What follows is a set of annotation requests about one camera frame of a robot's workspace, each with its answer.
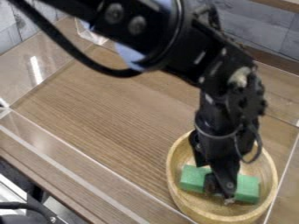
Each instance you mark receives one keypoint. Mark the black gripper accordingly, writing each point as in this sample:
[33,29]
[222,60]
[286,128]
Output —
[223,137]

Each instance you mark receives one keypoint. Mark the green rectangular block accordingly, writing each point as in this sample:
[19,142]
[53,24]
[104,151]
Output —
[193,177]

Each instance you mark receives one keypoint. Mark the round wooden bowl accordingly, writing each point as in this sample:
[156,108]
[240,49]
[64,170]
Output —
[207,209]

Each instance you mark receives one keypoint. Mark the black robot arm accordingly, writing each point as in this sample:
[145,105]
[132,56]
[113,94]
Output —
[173,36]

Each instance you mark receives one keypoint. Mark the clear acrylic enclosure wall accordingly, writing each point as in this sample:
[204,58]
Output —
[89,135]

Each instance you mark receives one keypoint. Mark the black metal frame bracket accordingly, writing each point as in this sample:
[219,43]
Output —
[48,210]

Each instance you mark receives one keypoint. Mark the clear acrylic corner bracket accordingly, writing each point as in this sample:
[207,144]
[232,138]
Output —
[88,34]

